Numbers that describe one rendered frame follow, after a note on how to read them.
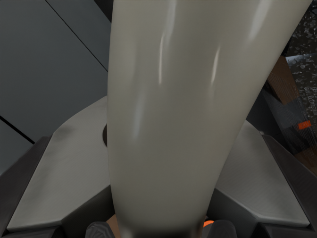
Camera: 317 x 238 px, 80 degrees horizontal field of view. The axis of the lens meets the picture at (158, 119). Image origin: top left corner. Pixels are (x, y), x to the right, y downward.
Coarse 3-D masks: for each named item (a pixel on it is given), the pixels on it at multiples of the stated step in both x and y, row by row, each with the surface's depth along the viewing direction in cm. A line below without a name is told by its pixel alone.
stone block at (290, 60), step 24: (312, 0) 35; (312, 24) 35; (288, 48) 38; (312, 48) 35; (288, 72) 41; (312, 72) 37; (264, 96) 73; (288, 96) 48; (312, 96) 40; (288, 120) 60; (312, 120) 43; (288, 144) 78; (312, 144) 51; (312, 168) 63
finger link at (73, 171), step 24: (72, 120) 9; (96, 120) 9; (48, 144) 7; (72, 144) 7; (96, 144) 7; (48, 168) 6; (72, 168) 6; (96, 168) 6; (24, 192) 6; (48, 192) 6; (72, 192) 6; (96, 192) 6; (24, 216) 5; (48, 216) 5; (72, 216) 5; (96, 216) 6
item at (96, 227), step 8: (96, 224) 5; (104, 224) 5; (216, 224) 5; (224, 224) 5; (232, 224) 5; (88, 232) 5; (96, 232) 5; (104, 232) 5; (112, 232) 5; (216, 232) 5; (224, 232) 5; (232, 232) 5
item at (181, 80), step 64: (128, 0) 2; (192, 0) 2; (256, 0) 2; (128, 64) 3; (192, 64) 2; (256, 64) 3; (128, 128) 3; (192, 128) 3; (128, 192) 4; (192, 192) 4
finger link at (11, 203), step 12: (36, 144) 7; (24, 156) 7; (36, 156) 7; (12, 168) 6; (24, 168) 6; (0, 180) 6; (12, 180) 6; (24, 180) 6; (0, 192) 6; (12, 192) 6; (0, 204) 5; (12, 204) 5; (0, 216) 5; (0, 228) 5; (48, 228) 5; (60, 228) 5
